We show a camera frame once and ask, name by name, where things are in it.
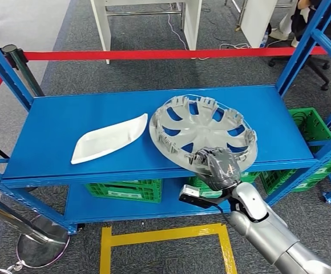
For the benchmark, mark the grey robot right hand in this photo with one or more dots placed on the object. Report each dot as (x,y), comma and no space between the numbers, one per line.
(219,170)

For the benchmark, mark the grey plastic wheel hubcap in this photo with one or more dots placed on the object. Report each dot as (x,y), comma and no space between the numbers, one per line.
(199,132)

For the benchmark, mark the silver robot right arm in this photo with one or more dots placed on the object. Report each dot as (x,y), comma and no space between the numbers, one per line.
(268,234)

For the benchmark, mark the white curved plastic part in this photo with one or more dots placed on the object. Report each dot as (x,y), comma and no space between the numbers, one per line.
(108,140)

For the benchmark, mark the yellow floor tape square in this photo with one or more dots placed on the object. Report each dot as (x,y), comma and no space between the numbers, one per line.
(165,234)

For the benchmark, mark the long red barrier belt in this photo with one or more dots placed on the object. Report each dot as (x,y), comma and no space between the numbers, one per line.
(154,55)

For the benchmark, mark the white desk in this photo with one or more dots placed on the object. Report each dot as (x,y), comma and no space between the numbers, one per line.
(193,22)

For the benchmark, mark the white desk panel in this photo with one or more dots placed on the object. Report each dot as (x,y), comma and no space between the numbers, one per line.
(257,22)

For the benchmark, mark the black office chair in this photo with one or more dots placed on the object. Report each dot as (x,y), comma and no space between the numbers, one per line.
(317,70)

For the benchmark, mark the person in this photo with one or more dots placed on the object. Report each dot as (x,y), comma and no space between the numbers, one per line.
(284,26)

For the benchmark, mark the chrome barrier stanchion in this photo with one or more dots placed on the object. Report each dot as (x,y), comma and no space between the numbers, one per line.
(39,249)

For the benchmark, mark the chrome star chair base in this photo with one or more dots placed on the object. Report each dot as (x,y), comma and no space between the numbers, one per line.
(16,267)

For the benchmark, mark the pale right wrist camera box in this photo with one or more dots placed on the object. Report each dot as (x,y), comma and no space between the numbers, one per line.
(199,200)

